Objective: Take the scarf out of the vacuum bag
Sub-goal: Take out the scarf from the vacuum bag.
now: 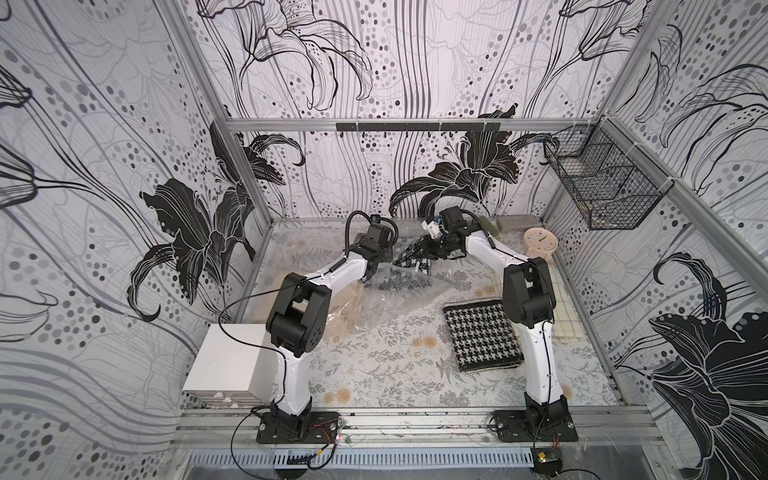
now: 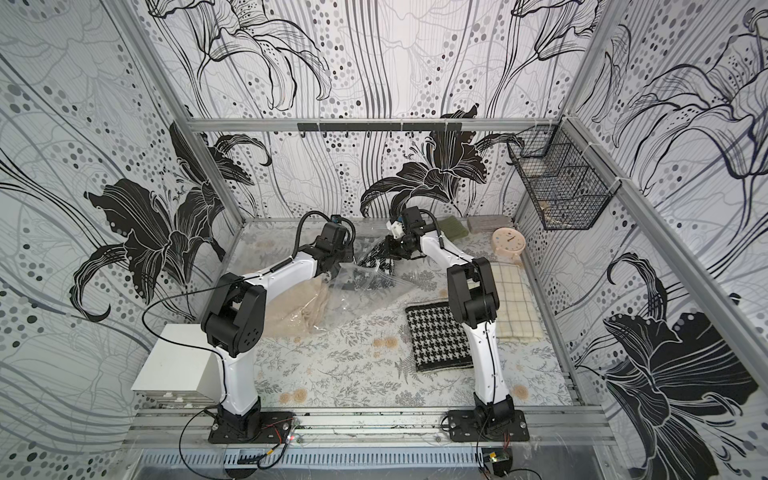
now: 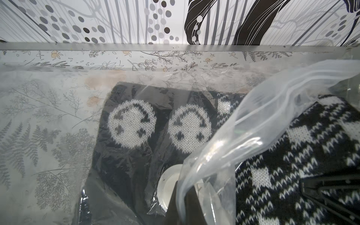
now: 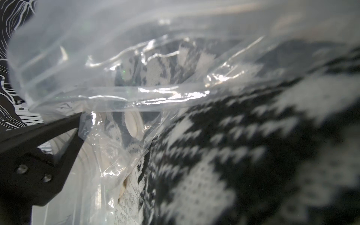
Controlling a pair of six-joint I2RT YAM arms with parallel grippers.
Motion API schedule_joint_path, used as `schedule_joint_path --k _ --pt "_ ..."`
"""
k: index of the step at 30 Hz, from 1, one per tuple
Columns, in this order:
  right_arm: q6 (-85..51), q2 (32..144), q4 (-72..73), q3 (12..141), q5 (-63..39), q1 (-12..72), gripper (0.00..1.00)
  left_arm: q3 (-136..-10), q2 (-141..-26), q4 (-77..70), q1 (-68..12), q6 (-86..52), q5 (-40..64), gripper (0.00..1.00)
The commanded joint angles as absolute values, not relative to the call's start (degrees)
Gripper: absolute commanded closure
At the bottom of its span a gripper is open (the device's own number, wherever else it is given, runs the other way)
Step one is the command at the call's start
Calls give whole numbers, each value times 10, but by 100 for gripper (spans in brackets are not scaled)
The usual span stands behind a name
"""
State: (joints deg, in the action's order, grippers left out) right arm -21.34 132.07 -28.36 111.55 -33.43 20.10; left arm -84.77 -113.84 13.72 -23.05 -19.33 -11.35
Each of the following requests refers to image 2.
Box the green scarf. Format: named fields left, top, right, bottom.
left=438, top=216, right=469, bottom=242

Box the black patterned cloth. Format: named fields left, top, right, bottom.
left=353, top=240, right=395, bottom=290

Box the clear plastic vacuum bag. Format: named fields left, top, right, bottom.
left=247, top=260, right=437, bottom=338

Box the beige fluffy cloth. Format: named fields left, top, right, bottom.
left=263, top=275, right=330, bottom=338

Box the black white houndstooth scarf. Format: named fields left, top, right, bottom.
left=405, top=301, right=472, bottom=373

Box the cream checked scarf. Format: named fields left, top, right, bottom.
left=491, top=262, right=544, bottom=343

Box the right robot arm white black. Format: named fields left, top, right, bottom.
left=385, top=206, right=515, bottom=425

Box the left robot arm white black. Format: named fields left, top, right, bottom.
left=200, top=215, right=356, bottom=421

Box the grey sponge block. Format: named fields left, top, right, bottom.
left=467, top=215, right=514, bottom=233

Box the pink round clock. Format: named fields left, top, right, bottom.
left=491, top=227, right=527, bottom=263

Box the white box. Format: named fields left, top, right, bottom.
left=132, top=324, right=224, bottom=404

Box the small green circuit board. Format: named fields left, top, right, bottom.
left=481, top=449, right=513, bottom=478

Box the black wall bar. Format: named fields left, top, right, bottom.
left=297, top=121, right=464, bottom=133

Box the black wire basket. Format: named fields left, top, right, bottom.
left=506, top=121, right=615, bottom=231

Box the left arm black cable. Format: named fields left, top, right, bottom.
left=141, top=209, right=358, bottom=480

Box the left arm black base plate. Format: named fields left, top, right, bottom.
left=208, top=411, right=295, bottom=445

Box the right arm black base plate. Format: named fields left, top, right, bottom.
left=441, top=410, right=530, bottom=443

